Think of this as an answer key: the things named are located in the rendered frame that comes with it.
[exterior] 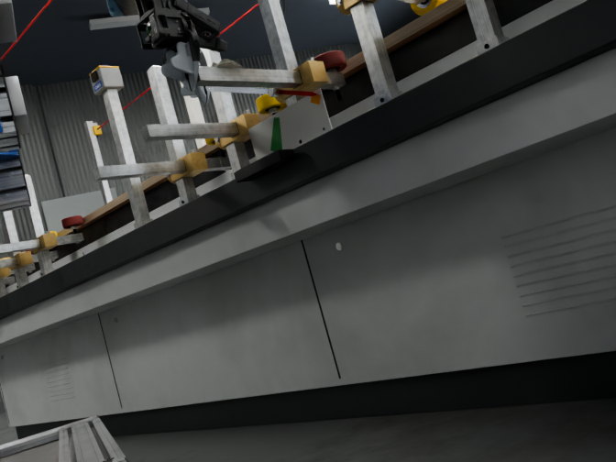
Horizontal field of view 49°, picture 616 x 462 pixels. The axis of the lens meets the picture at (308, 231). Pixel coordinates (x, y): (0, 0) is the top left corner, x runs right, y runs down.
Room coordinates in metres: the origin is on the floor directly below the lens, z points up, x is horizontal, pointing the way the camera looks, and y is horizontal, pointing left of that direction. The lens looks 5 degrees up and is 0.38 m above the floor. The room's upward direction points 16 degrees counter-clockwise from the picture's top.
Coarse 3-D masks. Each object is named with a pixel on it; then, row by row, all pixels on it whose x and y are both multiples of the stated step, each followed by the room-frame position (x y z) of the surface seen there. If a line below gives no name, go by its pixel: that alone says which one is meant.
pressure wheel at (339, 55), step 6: (324, 54) 1.56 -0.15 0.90; (330, 54) 1.56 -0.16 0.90; (336, 54) 1.57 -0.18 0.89; (342, 54) 1.58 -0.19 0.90; (318, 60) 1.57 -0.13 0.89; (324, 60) 1.57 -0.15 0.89; (330, 60) 1.56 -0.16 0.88; (336, 60) 1.57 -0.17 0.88; (342, 60) 1.58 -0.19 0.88; (324, 66) 1.57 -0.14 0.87; (330, 66) 1.57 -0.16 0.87; (336, 66) 1.58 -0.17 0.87; (342, 66) 1.59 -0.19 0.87; (336, 90) 1.60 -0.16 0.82; (336, 96) 1.60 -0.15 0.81
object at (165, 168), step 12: (96, 168) 1.67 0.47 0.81; (108, 168) 1.69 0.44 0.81; (120, 168) 1.71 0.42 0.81; (132, 168) 1.73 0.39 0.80; (144, 168) 1.76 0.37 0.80; (156, 168) 1.79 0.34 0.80; (168, 168) 1.81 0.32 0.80; (180, 168) 1.84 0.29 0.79; (216, 168) 1.93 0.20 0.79; (228, 168) 1.97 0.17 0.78; (96, 180) 1.68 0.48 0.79
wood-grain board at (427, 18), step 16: (448, 0) 1.43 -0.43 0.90; (464, 0) 1.41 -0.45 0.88; (432, 16) 1.47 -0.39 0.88; (448, 16) 1.46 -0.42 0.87; (400, 32) 1.53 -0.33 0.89; (416, 32) 1.50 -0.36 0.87; (352, 64) 1.64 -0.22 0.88; (160, 176) 2.28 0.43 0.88; (144, 192) 2.41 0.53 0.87; (112, 208) 2.53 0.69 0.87
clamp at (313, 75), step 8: (304, 64) 1.49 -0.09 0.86; (312, 64) 1.48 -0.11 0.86; (320, 64) 1.50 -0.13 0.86; (304, 72) 1.49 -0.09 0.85; (312, 72) 1.48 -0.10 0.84; (320, 72) 1.50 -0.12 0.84; (304, 80) 1.49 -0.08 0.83; (312, 80) 1.48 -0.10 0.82; (320, 80) 1.49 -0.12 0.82; (280, 88) 1.55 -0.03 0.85; (288, 88) 1.53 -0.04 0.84; (296, 88) 1.52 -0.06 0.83; (304, 88) 1.51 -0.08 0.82; (312, 88) 1.53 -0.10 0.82; (280, 96) 1.55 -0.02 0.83; (288, 96) 1.54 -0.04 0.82
